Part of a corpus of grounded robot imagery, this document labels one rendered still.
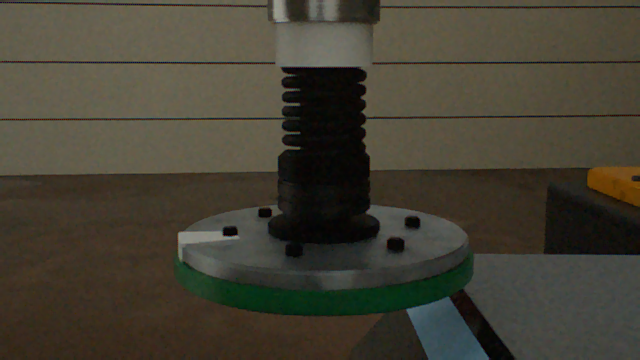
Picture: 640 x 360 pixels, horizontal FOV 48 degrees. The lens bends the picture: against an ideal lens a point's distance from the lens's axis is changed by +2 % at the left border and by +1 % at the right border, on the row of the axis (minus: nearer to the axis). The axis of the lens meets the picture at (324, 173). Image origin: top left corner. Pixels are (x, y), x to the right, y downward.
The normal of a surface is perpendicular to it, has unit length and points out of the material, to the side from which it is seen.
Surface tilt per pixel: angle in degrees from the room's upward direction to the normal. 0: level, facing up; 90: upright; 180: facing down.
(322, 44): 90
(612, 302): 0
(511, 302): 0
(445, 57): 90
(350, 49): 90
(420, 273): 90
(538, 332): 0
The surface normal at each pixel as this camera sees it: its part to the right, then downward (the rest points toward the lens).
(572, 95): 0.09, 0.15
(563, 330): 0.00, -0.99
